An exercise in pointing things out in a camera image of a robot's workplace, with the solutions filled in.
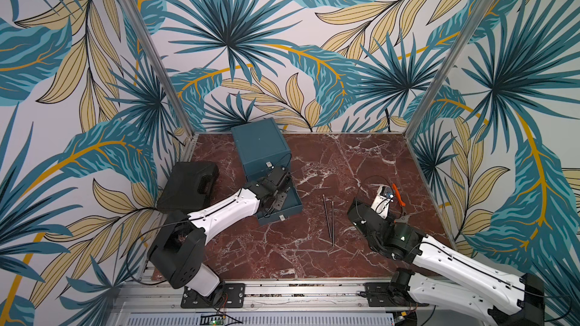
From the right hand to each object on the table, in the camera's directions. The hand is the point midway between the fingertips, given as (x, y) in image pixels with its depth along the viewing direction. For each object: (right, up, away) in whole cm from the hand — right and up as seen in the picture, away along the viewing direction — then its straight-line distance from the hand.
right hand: (363, 205), depth 77 cm
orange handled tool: (+21, -2, +18) cm, 28 cm away
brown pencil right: (-10, -7, +14) cm, 19 cm away
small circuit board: (-48, -35, -5) cm, 60 cm away
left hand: (-32, +1, +10) cm, 33 cm away
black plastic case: (-67, +4, +16) cm, 69 cm away
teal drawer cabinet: (-36, +20, +8) cm, 42 cm away
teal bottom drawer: (-24, -3, +16) cm, 29 cm away
